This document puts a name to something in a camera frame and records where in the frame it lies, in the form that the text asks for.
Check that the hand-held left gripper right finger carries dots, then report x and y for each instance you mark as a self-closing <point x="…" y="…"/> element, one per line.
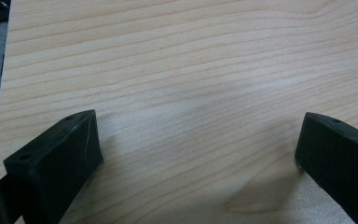
<point x="341" y="158"/>

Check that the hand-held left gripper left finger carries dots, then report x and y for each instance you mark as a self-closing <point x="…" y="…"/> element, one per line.
<point x="52" y="161"/>

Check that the black floor tape square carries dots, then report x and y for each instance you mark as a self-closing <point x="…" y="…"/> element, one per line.
<point x="2" y="64"/>

